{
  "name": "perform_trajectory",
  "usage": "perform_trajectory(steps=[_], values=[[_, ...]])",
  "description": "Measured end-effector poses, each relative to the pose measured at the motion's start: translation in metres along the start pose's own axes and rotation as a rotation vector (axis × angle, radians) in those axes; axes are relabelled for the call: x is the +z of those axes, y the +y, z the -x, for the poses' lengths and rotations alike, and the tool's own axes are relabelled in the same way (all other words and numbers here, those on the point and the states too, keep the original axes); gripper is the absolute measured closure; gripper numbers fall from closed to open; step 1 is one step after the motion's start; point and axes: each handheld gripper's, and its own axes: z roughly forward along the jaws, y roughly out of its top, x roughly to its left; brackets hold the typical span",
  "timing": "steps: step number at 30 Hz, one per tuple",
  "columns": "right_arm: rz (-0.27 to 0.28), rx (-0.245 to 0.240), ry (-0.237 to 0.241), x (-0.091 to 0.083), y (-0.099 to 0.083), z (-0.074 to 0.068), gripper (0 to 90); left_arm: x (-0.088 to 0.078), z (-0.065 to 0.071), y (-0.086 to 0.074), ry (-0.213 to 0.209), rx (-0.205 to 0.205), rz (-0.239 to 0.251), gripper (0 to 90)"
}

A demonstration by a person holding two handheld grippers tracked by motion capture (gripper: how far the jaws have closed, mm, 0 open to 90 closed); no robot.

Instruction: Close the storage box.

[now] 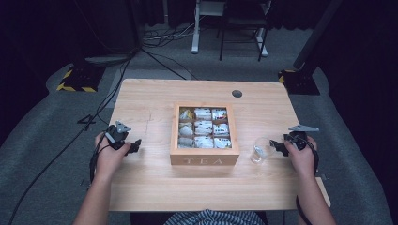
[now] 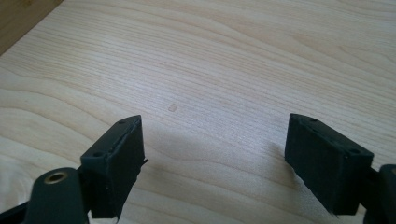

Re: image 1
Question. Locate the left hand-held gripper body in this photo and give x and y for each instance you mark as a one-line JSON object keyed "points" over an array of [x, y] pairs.
{"points": [[118, 137]]}

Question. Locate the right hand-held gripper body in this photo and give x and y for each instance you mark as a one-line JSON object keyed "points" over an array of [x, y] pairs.
{"points": [[297, 139]]}

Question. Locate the clear glass cup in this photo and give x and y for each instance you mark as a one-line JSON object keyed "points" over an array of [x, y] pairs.
{"points": [[264, 144]]}

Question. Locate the wooden tea box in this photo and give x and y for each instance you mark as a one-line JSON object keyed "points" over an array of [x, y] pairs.
{"points": [[205, 152]]}

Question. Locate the person's right hand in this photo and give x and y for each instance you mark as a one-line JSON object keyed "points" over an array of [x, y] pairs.
{"points": [[303, 162]]}

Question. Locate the person's left hand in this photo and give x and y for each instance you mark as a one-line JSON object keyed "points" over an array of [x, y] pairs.
{"points": [[108, 162]]}

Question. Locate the black yellow striped stand base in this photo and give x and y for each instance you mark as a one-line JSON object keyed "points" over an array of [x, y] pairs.
{"points": [[298, 82], [79, 78]]}

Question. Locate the grey round table grommet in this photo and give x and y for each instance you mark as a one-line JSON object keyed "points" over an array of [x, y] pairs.
{"points": [[237, 93]]}

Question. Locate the group of white tea bags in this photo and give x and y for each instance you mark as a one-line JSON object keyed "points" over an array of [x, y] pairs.
{"points": [[203, 126]]}

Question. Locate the striped clothing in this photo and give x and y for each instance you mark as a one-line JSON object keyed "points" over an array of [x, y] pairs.
{"points": [[216, 218]]}

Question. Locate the black slanted pole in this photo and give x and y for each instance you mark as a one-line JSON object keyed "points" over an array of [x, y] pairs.
{"points": [[316, 34]]}

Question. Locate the black metal chair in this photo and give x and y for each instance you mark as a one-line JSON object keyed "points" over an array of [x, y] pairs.
{"points": [[244, 22]]}

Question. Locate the white desk frame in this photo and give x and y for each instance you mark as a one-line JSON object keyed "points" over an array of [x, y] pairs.
{"points": [[195, 37]]}

